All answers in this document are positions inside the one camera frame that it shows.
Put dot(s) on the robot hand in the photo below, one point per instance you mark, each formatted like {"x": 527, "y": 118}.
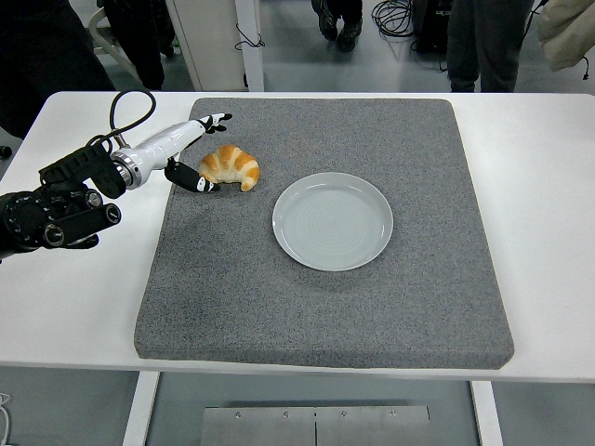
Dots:
{"x": 165, "y": 141}

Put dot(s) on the golden croissant bread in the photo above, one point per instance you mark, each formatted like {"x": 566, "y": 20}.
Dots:
{"x": 232, "y": 162}

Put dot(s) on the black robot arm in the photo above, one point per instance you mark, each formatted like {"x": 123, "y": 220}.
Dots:
{"x": 28, "y": 218}

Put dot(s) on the grey round plate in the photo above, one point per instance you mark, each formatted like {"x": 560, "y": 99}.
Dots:
{"x": 332, "y": 223}

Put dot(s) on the grey metal plate with screws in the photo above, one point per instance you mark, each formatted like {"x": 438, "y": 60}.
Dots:
{"x": 279, "y": 427}

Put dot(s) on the person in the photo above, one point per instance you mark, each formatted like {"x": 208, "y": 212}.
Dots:
{"x": 42, "y": 51}
{"x": 144, "y": 42}
{"x": 346, "y": 28}
{"x": 483, "y": 42}

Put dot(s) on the white cabinet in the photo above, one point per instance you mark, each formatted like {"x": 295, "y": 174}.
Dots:
{"x": 204, "y": 42}

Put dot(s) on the white chair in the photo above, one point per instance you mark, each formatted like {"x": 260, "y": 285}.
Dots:
{"x": 109, "y": 46}

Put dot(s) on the small black object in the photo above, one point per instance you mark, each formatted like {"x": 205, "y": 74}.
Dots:
{"x": 4, "y": 152}

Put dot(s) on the grey speckled mat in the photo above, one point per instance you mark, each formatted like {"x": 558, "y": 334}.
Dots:
{"x": 325, "y": 316}

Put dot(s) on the white table leg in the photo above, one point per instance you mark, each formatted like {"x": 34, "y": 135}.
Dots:
{"x": 139, "y": 413}
{"x": 487, "y": 418}

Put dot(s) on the black equipment box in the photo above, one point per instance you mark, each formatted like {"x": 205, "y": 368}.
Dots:
{"x": 432, "y": 28}

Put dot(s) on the beige jacket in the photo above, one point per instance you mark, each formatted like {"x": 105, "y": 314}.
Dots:
{"x": 564, "y": 32}

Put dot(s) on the white post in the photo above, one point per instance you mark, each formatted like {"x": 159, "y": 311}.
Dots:
{"x": 251, "y": 69}

